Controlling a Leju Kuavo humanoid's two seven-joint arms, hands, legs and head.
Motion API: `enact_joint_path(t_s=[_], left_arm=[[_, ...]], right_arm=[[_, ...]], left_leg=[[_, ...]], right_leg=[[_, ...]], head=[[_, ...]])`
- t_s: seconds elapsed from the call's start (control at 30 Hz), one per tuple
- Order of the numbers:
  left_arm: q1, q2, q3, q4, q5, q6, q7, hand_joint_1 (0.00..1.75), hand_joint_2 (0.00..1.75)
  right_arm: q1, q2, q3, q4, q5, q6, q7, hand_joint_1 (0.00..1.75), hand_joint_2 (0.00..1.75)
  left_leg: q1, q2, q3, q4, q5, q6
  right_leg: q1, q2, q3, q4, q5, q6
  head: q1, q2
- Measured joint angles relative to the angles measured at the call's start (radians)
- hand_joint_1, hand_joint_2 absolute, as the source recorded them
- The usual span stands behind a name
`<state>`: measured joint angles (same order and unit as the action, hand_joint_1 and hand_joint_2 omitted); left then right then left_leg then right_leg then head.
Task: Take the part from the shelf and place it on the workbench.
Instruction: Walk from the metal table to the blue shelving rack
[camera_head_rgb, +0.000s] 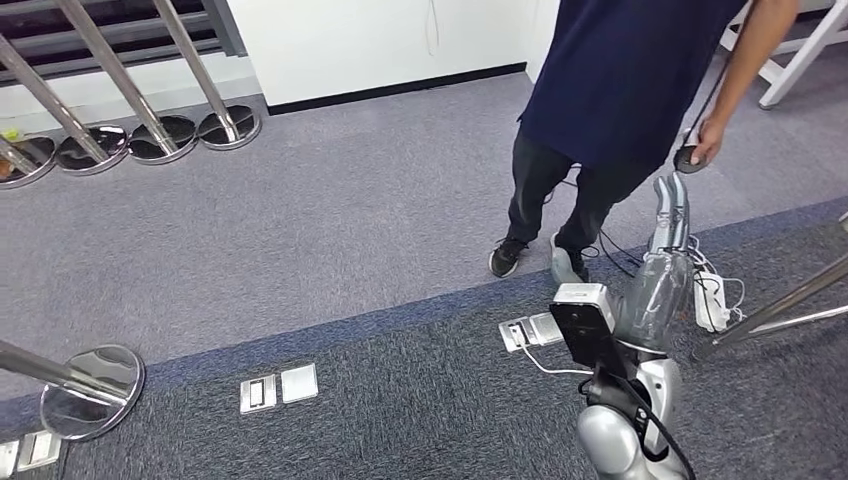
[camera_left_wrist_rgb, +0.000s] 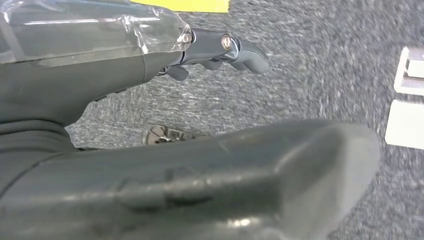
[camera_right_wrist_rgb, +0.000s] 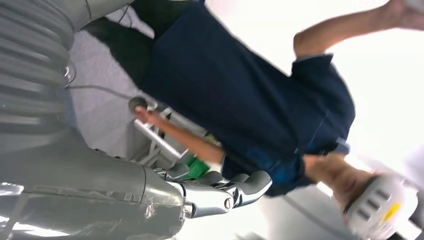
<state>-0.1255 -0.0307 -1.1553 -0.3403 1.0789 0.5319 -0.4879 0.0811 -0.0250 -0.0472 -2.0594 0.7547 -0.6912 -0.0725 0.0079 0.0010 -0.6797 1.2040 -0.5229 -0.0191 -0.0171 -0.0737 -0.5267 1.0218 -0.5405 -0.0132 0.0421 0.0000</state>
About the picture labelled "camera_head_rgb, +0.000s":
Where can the person's left hand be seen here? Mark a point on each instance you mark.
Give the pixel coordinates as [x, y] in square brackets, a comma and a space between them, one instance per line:
[709, 139]

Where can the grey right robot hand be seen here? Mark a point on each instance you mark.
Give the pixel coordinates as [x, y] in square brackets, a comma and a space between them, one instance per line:
[656, 298]

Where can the black handheld switch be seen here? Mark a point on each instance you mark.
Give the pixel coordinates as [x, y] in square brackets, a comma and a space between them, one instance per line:
[686, 162]

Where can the person's left forearm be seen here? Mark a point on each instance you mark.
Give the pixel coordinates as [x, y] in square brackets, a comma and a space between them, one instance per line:
[748, 60]

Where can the white power strip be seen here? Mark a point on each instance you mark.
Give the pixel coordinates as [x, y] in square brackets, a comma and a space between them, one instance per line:
[709, 305]

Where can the person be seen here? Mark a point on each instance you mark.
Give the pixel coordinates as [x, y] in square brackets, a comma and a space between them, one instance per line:
[609, 79]

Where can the metal floor socket plate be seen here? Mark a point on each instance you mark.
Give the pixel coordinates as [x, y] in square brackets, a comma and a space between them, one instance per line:
[8, 457]
[299, 384]
[258, 394]
[40, 450]

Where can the chrome barrier stanchion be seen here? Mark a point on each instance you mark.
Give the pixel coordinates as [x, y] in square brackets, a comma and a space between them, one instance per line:
[86, 404]
[36, 159]
[79, 159]
[228, 129]
[162, 142]

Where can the dark metal grille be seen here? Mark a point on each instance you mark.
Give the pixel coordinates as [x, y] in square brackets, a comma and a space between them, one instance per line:
[139, 43]

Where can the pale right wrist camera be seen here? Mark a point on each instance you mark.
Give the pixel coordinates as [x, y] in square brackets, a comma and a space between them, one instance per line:
[583, 293]

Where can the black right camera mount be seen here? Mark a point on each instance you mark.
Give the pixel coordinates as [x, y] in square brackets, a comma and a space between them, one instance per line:
[583, 338]

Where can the white frame table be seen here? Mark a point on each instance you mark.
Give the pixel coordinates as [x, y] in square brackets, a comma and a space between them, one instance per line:
[802, 58]

